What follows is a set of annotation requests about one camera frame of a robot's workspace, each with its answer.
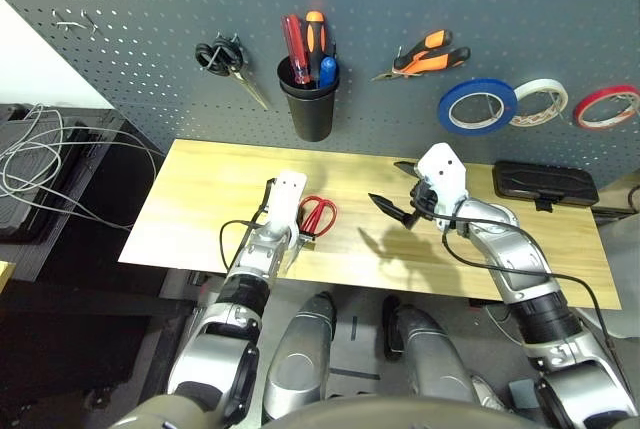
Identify silver right robot leg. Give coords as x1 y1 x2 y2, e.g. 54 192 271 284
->
382 296 479 403

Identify orange black handled screwdriver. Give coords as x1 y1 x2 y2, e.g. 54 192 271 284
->
304 9 327 88

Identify orange black needle-nose pliers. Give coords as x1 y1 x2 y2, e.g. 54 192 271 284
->
370 28 472 83

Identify red handled scissors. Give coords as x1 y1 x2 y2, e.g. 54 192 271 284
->
287 195 338 270

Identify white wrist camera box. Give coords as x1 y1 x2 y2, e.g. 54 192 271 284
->
267 170 308 230
416 143 469 223

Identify white grey knit sneaker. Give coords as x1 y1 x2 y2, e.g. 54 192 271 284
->
469 373 509 413

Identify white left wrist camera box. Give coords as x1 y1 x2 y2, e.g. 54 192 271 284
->
267 170 308 230

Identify clear red handled screwdriver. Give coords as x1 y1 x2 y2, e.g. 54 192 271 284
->
280 13 312 85

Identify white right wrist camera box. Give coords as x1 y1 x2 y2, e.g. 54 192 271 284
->
416 143 469 223

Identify white tape roll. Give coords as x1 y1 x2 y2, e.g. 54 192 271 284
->
508 78 570 129

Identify silver robot leg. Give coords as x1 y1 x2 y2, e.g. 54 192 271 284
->
262 291 336 423
382 296 479 403

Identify olive grey robot torso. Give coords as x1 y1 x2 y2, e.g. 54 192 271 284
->
107 395 516 429

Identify black plastic cup holder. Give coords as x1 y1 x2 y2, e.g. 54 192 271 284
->
276 53 341 143

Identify double prong metal hook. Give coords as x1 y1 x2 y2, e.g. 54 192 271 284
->
51 8 100 33

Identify red tape roll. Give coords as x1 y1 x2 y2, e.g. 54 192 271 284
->
572 84 640 131

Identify blue tape roll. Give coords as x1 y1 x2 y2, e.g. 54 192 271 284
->
437 77 519 138

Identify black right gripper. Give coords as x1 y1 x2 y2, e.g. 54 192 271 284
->
298 161 446 250

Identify black side table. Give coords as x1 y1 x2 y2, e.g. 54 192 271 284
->
0 103 201 429

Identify black ribbed plastic case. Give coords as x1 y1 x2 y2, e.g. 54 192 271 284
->
0 103 96 243

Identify grey cable tangle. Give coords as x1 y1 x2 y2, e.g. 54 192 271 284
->
0 102 166 230

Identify black handled scissors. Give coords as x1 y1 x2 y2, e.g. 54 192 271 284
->
194 32 271 111

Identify silver left robot leg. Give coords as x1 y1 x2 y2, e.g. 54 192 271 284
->
262 291 336 423

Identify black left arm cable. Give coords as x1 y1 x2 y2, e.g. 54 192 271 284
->
219 177 279 270

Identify grey blue floor pad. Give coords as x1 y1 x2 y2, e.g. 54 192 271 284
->
508 379 539 408

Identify wire loop pliers holder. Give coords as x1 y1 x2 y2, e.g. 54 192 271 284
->
394 45 426 78

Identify black plastic tool case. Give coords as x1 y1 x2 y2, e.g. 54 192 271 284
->
492 160 600 213

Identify small blue screwdriver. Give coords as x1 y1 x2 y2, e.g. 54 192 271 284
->
317 56 340 90

